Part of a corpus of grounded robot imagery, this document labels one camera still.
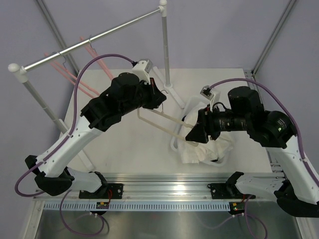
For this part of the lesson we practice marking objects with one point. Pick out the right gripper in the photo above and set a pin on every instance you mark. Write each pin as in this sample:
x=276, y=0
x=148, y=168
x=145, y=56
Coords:
x=206, y=119

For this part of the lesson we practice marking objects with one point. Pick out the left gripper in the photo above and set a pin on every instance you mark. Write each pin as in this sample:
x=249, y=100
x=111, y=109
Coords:
x=156, y=97

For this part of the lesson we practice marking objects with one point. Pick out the cream white long garment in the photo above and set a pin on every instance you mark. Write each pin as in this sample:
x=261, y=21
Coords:
x=215, y=152

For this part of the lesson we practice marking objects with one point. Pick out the cream hanger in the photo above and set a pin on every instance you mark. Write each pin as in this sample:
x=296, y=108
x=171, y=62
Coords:
x=164, y=122

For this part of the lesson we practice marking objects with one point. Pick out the pink hanger with skirt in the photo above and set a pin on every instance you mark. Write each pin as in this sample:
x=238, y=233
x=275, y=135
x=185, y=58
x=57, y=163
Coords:
x=92, y=93

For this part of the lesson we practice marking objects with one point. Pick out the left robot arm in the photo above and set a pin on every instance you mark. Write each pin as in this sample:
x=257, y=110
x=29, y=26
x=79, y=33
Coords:
x=125, y=94

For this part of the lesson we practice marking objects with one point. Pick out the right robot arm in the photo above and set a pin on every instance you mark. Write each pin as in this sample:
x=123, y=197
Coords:
x=298, y=193

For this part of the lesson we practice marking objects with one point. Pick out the white plastic basket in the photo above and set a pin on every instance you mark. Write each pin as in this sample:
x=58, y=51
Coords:
x=189, y=114

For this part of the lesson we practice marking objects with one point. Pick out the right rack post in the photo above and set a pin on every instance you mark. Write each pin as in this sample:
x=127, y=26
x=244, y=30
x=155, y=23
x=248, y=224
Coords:
x=163, y=11

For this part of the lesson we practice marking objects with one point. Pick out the rack post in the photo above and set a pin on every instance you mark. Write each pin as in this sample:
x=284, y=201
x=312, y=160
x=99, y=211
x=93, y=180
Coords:
x=163, y=11
x=20, y=74

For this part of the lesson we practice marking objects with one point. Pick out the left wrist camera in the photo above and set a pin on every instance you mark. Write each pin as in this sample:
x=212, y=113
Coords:
x=142, y=70

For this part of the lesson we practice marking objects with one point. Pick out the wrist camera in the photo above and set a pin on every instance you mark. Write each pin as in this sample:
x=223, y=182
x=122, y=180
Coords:
x=142, y=70
x=212, y=95

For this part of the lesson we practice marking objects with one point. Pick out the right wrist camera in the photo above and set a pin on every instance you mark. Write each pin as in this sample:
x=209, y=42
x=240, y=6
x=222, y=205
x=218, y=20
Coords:
x=212, y=95

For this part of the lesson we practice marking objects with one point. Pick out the silver clothes rack rail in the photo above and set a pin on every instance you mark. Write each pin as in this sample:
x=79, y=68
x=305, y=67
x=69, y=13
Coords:
x=66, y=51

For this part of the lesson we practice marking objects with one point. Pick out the aluminium mounting rail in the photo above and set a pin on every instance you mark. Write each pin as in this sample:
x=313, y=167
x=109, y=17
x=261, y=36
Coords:
x=164, y=186

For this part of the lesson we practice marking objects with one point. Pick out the white slotted cable duct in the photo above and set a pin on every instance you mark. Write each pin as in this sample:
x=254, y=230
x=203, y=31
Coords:
x=118, y=206

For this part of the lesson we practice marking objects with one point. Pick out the left rack post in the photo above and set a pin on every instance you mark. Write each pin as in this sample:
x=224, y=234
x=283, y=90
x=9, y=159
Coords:
x=20, y=74

